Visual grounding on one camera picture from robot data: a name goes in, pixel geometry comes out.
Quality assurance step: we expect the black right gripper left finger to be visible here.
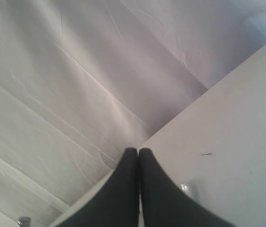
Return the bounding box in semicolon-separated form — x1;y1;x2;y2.
58;148;139;227

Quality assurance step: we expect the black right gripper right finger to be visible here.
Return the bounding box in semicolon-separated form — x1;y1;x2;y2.
138;148;233;227

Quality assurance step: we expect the chrome dumbbell bar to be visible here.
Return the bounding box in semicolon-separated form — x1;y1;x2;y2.
16;216;32;227

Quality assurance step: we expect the white backdrop curtain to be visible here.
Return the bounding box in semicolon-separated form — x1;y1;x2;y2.
0;0;266;225

